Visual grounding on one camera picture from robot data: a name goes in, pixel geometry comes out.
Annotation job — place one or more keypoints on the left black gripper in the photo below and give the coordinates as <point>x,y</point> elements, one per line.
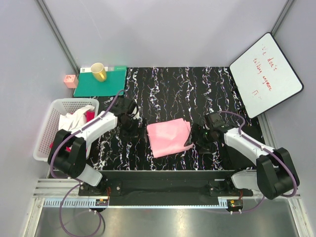
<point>134,134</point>

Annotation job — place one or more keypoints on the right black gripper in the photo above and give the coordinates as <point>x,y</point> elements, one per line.
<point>198,130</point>

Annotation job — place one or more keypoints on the pink t shirt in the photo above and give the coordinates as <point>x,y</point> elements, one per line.
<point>169,137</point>

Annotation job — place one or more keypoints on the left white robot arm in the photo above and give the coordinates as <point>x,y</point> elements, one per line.
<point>68,152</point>

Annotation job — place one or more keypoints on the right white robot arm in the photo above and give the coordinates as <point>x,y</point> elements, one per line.
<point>274,174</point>

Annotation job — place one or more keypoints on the black marble pattern mat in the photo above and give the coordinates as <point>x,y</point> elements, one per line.
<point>166,93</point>

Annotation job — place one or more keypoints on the magenta t shirt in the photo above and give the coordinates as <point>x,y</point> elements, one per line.
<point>70,122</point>

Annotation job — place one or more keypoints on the green cutting mat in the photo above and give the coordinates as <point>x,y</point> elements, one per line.
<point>89,86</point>

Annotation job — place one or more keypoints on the yellow mug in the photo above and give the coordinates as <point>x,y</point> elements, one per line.
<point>99,72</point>

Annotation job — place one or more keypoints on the white t shirt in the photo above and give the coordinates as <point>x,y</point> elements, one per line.
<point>81,111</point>

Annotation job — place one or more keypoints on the pink cube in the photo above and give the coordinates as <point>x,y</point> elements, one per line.
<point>70,81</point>

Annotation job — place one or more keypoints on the white plastic laundry basket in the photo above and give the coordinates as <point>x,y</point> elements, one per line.
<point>50,126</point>

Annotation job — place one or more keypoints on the white whiteboard with red writing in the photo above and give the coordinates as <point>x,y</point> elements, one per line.
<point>264,77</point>

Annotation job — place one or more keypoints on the aluminium rail frame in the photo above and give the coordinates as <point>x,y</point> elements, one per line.
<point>59,211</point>

